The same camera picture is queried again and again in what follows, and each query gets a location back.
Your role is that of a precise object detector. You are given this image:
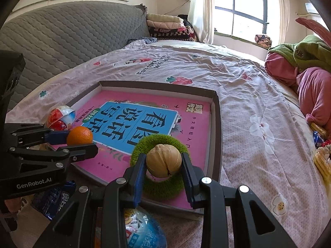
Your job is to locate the green fuzzy ring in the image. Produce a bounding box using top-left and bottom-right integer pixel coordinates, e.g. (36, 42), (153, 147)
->
(130, 134), (189, 202)

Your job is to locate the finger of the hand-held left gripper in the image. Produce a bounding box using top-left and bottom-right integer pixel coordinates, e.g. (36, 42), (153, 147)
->
(8, 143), (99, 176)
(5, 123), (70, 148)

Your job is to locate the black clothing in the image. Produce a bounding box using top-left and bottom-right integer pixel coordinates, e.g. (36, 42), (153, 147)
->
(178, 14), (193, 29)

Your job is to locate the yellow patterned snack bag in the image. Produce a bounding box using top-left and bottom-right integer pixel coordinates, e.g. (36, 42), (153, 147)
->
(313, 145), (331, 176)

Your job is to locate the dark checkered folded blanket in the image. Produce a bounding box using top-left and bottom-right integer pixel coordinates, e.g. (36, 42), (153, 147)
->
(149, 27), (197, 42)

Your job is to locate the yellow biscuit packet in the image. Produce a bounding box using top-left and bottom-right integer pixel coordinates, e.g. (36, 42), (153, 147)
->
(310, 123), (325, 135)

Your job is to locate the cream folded blanket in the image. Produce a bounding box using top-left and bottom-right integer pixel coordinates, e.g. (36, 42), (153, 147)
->
(146, 13), (185, 23)

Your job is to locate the white air conditioner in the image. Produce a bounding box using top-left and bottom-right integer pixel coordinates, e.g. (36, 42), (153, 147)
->
(305, 2), (321, 14)

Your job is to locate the window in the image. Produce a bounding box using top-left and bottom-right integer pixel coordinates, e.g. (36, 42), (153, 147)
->
(215, 0), (268, 38)

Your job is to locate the clear bag of red snacks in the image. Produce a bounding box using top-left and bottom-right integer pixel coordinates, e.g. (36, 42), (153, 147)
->
(47, 105), (77, 132)
(94, 207), (168, 248)

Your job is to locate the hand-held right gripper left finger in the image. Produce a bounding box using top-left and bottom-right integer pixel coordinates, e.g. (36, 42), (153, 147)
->
(32, 153), (148, 248)

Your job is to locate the green blanket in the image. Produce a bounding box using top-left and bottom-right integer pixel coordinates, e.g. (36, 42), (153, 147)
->
(267, 35), (331, 74)

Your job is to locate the pink quilted mat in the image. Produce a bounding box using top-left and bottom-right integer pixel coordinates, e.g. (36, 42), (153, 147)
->
(295, 17), (331, 42)

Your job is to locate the small blue snack packet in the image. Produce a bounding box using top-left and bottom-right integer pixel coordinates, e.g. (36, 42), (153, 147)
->
(312, 130), (326, 148)

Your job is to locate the dark floral cloth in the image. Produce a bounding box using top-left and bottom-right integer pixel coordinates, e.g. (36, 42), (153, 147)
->
(127, 37), (157, 45)

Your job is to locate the pink quilt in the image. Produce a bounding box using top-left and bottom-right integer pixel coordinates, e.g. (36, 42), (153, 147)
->
(265, 52), (331, 135)

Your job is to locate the printed pink bed sheet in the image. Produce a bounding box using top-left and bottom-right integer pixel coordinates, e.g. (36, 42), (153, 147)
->
(5, 40), (331, 248)

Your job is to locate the floral cloth bundle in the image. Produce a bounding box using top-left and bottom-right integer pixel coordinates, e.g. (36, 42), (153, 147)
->
(255, 34), (272, 48)

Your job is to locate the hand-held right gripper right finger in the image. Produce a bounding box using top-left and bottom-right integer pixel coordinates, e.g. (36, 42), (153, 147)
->
(181, 152), (298, 248)

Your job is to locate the grey box tray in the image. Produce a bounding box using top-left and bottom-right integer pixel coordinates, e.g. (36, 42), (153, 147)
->
(68, 81), (222, 214)

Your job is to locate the grey quilted headboard cover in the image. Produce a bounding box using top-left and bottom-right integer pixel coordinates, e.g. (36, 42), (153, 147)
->
(0, 1), (150, 119)

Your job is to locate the pink folded blanket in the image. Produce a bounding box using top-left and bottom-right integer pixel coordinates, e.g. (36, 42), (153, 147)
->
(147, 21), (185, 29)

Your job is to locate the white curtain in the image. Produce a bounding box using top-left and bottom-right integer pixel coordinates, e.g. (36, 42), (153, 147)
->
(187, 0), (234, 44)
(267, 0), (290, 47)

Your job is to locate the pink book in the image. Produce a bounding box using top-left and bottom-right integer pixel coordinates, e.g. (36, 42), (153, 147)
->
(71, 90), (213, 210)

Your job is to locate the orange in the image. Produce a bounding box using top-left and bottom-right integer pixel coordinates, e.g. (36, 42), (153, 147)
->
(66, 126), (94, 146)

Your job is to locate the walnut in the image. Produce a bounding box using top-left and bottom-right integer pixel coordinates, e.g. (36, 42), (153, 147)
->
(146, 144), (182, 178)

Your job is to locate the blue cookie packet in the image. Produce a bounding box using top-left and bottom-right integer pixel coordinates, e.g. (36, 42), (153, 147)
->
(31, 180), (78, 220)

